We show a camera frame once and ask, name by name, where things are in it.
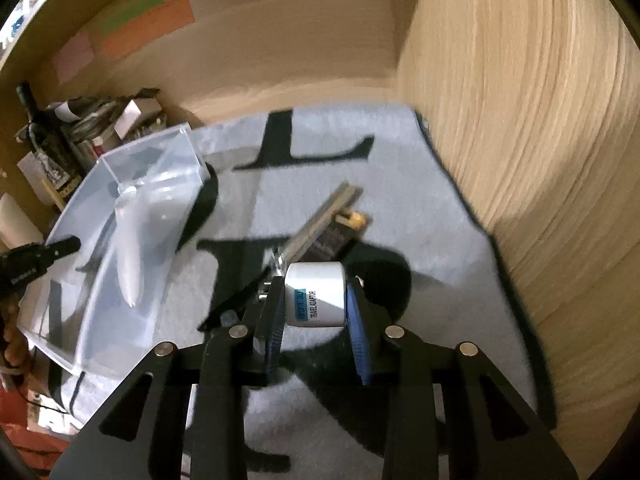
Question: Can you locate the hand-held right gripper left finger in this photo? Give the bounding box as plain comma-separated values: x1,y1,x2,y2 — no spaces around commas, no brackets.
47,275,288,480

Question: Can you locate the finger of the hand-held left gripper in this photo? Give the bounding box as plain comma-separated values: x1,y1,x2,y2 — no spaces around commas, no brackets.
37,236,82,268

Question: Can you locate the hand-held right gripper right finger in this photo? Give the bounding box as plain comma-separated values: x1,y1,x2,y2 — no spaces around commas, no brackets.
345,275,581,480

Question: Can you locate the white travel adapter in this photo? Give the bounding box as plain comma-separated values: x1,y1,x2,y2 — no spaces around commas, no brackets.
284,261,348,328

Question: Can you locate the yellow-capped black pen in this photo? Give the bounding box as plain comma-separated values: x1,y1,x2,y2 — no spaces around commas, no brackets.
317,211,372,257

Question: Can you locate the clear plastic box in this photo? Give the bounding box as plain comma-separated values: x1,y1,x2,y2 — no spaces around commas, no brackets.
17,127,211,376

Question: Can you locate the grey metal file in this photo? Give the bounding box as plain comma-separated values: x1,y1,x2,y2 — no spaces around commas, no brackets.
277,182,363,271

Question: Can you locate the person's left hand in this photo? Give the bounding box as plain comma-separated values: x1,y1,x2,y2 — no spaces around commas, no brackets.
0,295,25,391

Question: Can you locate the cream plastic jug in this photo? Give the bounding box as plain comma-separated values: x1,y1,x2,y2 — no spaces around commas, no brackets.
0,192,46,252

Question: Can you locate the white electric trimmer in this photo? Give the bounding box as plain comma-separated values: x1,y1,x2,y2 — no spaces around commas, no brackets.
114,180,176,309

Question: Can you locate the dark wine bottle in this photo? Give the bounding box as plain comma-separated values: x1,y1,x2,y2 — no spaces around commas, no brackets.
15,82,83,207

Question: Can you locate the stack of papers and books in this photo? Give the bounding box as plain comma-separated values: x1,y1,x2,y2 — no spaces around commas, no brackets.
47,87,167,171

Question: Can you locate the grey letter-print mat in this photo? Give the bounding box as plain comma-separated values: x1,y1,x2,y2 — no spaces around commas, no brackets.
30,105,558,476

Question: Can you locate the small white box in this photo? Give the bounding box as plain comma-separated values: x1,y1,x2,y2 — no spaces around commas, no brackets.
114,99,147,139

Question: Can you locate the person's orange clothing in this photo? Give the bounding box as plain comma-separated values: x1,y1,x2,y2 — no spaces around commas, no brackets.
0,390,76,466

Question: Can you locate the pink sticky note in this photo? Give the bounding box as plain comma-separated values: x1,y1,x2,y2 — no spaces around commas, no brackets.
51,30,96,86

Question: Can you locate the orange sticky note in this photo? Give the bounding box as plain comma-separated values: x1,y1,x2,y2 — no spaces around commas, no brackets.
100,0,195,59

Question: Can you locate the green sticky note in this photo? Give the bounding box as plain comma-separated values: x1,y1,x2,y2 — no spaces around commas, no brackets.
97,0,166,36

